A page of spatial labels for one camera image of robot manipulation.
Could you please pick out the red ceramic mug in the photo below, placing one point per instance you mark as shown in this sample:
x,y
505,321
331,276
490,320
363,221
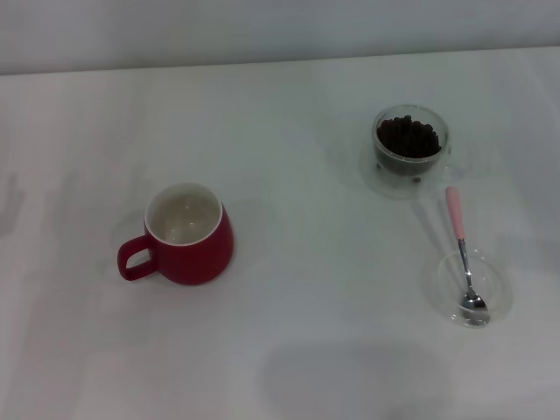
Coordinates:
x,y
199,262

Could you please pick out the coffee beans pile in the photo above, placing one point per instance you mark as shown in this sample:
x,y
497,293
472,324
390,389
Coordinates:
x,y
409,137

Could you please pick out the clear glass cup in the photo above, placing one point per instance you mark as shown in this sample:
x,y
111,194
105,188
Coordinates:
x,y
437,164

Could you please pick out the clear glass saucer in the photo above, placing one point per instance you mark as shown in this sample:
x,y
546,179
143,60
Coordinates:
x,y
394,190

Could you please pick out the small clear glass dish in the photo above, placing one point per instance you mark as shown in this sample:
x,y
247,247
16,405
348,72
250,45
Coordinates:
x,y
496,284

